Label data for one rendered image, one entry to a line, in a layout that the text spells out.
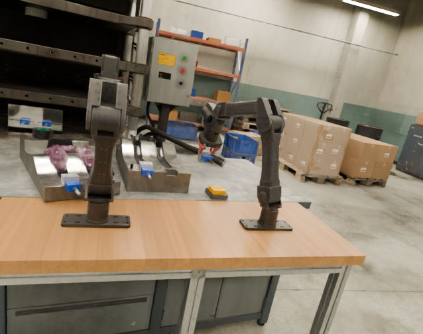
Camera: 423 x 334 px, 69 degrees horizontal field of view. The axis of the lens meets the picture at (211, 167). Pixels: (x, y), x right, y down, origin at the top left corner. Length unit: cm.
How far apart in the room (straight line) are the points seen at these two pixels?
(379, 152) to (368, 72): 444
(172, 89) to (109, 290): 127
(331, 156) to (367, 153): 74
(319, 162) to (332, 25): 500
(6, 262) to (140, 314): 87
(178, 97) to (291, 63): 681
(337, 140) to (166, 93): 355
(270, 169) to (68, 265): 70
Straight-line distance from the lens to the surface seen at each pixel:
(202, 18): 812
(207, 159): 142
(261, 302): 190
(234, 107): 126
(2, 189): 129
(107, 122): 80
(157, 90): 210
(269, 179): 113
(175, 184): 132
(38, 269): 90
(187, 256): 92
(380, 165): 604
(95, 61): 199
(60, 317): 158
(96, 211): 100
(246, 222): 117
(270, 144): 113
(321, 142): 501
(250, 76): 836
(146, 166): 127
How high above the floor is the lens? 129
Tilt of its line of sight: 16 degrees down
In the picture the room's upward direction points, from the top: 11 degrees clockwise
